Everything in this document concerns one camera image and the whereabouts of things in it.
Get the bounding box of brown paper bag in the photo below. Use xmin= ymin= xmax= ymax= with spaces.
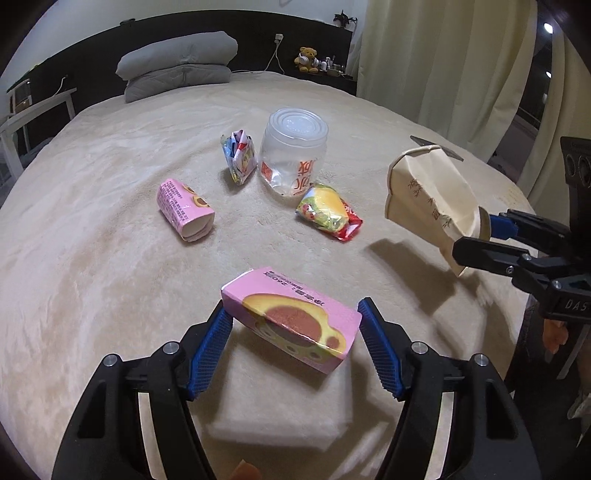
xmin=385 ymin=145 xmax=491 ymax=277

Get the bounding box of yellow red snack packet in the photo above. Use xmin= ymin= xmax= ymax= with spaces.
xmin=295 ymin=183 xmax=363 ymax=242

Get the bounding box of pink cake box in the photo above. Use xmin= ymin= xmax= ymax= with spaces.
xmin=156 ymin=179 xmax=215 ymax=242
xmin=221 ymin=267 xmax=362 ymax=374

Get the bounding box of clear plastic jar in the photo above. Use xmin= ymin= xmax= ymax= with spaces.
xmin=259 ymin=108 xmax=329 ymax=197

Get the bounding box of colourful wrapper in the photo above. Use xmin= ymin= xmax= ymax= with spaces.
xmin=221 ymin=129 xmax=257 ymax=185

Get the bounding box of person's right hand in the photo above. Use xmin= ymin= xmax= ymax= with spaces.
xmin=543 ymin=319 xmax=568 ymax=354

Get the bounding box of dark smartphone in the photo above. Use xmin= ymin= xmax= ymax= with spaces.
xmin=410 ymin=134 xmax=465 ymax=163

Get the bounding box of cream curtain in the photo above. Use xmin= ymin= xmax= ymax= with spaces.
xmin=358 ymin=1 xmax=590 ymax=220

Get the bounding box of beige plush bed blanket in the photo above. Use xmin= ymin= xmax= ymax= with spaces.
xmin=1 ymin=73 xmax=526 ymax=479

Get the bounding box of brown teddy bear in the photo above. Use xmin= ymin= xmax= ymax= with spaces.
xmin=294 ymin=47 xmax=320 ymax=74

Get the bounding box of small dark plant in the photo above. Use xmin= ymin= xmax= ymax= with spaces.
xmin=332 ymin=10 xmax=359 ymax=28

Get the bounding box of black headboard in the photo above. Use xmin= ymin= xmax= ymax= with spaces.
xmin=6 ymin=9 xmax=359 ymax=153

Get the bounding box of white bedside table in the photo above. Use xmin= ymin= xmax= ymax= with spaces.
xmin=0 ymin=88 xmax=77 ymax=180

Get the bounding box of upper grey pillow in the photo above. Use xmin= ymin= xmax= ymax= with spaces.
xmin=115 ymin=31 xmax=238 ymax=80

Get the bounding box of grey pillow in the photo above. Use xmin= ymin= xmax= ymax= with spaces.
xmin=115 ymin=31 xmax=238 ymax=80
xmin=124 ymin=64 xmax=231 ymax=103

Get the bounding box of lower grey pillow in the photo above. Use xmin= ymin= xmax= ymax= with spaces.
xmin=124 ymin=64 xmax=231 ymax=103

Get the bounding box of white charging cable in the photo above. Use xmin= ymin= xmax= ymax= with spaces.
xmin=232 ymin=32 xmax=287 ymax=76

